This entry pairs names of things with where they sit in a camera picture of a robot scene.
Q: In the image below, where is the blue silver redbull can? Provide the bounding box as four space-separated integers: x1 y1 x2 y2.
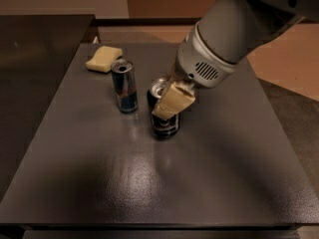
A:
111 59 138 114

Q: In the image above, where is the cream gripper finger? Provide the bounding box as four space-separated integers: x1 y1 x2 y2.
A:
152 81 195 120
166 65 177 82

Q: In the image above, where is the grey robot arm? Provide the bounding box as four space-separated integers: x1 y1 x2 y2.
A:
152 0 319 120

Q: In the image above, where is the black pepsi can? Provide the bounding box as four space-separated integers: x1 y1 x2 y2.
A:
147 77 182 139

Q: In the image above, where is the yellow sponge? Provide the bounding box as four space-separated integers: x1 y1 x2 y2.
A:
86 46 123 73

